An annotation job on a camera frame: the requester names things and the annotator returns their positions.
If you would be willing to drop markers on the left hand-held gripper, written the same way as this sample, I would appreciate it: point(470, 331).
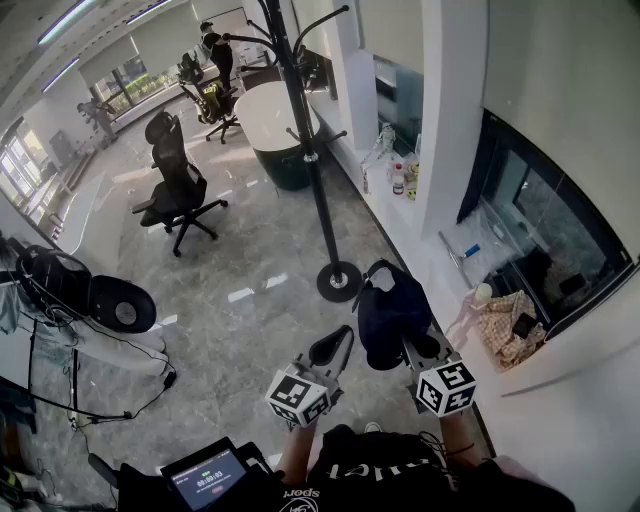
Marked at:
point(300, 395)

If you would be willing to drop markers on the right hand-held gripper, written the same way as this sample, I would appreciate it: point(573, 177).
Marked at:
point(445, 387)

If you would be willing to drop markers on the dark navy cap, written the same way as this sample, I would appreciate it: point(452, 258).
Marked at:
point(395, 310)

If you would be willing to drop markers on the black metal coat rack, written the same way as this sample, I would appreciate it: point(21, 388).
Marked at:
point(320, 200)

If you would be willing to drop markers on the person's left forearm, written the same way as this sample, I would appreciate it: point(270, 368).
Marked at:
point(297, 450)

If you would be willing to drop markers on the person's right forearm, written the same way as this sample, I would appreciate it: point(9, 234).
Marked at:
point(457, 435)

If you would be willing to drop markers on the black wrist band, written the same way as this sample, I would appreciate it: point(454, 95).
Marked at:
point(462, 448)

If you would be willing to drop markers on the beige plaid cloth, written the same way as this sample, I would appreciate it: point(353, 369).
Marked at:
point(500, 330)

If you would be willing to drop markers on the person's white shoe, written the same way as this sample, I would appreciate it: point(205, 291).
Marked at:
point(373, 427)

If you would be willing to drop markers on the wooden mannequin doll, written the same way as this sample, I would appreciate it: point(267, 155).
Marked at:
point(472, 307)

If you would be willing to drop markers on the black phone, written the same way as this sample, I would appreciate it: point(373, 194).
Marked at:
point(523, 326)

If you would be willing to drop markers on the person's black shirt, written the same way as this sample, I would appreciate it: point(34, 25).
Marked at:
point(380, 475)

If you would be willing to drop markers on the slim white drink carton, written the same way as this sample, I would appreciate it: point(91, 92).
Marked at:
point(366, 179)

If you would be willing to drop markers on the clear bottle with red cap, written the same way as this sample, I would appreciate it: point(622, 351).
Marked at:
point(398, 180)

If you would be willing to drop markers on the black tablet with timer screen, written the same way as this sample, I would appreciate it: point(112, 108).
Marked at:
point(210, 477)

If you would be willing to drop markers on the yellow smiley snack bag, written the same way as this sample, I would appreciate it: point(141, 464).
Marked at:
point(412, 182)

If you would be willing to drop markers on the white figurine bottle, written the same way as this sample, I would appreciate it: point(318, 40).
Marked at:
point(387, 140)

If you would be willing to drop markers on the black oval pad device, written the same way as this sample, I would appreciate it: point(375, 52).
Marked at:
point(120, 310)

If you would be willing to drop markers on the black mesh office chair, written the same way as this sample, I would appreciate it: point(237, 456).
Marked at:
point(172, 190)

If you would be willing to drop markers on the white round table green base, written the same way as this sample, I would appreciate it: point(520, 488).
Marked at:
point(270, 125)

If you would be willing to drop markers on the black tripod stand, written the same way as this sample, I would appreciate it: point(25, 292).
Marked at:
point(75, 400)

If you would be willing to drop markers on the black and green office chair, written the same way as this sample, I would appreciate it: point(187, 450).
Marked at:
point(215, 100)

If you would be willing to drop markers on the white roller blind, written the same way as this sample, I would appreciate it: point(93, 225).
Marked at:
point(565, 65)

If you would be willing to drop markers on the long ceiling light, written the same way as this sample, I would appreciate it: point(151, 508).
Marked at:
point(60, 75)
point(147, 11)
point(67, 20)

